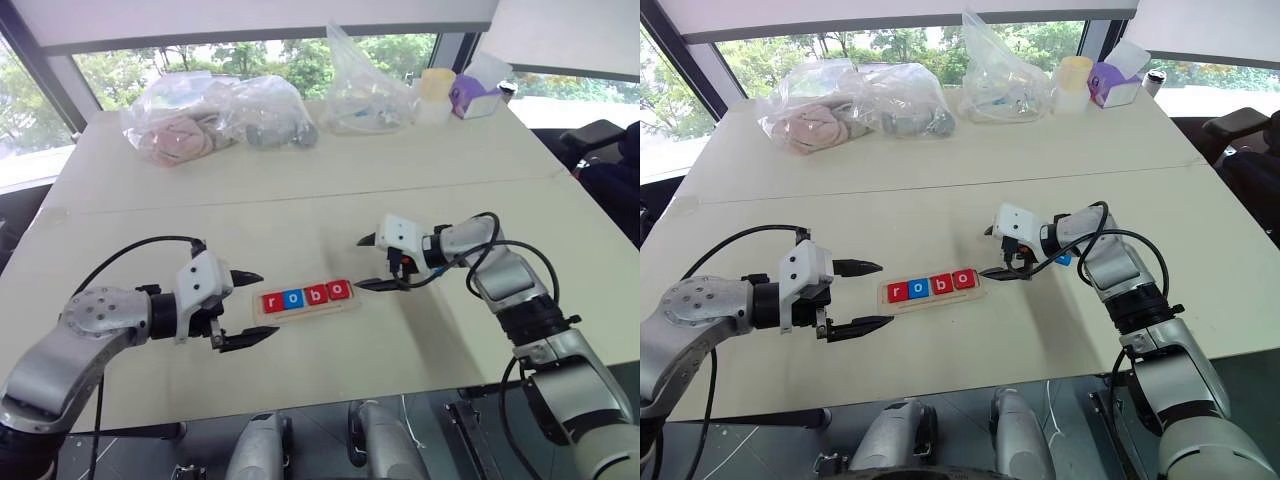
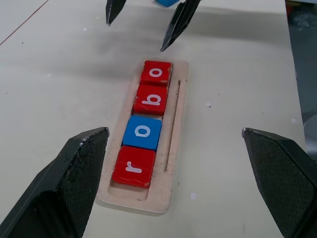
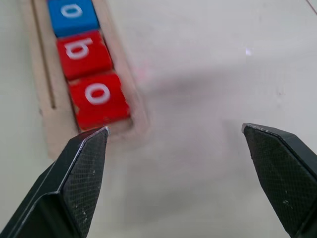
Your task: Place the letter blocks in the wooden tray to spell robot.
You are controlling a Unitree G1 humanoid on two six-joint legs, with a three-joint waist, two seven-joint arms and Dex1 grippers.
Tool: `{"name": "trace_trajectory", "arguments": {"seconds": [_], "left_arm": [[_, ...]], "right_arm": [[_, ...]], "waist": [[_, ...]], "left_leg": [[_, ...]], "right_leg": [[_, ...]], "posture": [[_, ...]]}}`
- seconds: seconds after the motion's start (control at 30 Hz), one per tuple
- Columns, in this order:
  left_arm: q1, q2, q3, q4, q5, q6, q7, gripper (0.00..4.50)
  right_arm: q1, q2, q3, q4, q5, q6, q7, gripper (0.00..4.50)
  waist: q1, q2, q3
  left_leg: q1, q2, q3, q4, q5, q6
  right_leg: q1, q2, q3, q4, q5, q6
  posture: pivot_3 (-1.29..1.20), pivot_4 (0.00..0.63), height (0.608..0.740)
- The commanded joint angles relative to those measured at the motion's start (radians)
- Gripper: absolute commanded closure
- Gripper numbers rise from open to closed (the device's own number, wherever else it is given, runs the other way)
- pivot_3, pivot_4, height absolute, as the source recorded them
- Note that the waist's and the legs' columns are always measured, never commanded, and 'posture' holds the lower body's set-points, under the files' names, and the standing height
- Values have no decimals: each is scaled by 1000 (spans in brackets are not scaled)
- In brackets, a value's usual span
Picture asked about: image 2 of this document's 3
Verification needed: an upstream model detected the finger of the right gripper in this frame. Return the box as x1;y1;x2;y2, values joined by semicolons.
159;0;202;53
105;0;128;26

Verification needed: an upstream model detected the wooden letter tile tray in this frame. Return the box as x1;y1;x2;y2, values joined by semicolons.
96;58;190;216

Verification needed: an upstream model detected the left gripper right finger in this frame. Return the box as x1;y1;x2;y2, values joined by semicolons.
241;127;317;238

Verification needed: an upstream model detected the blue letter tile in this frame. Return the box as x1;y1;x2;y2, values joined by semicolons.
121;115;163;152

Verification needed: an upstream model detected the red tile letter o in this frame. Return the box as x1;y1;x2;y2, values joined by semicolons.
139;60;172;88

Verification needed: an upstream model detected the red letter tile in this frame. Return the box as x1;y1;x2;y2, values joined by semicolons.
111;145;157;189
133;84;169;117

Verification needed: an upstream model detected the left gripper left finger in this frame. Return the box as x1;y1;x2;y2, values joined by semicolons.
0;126;110;238

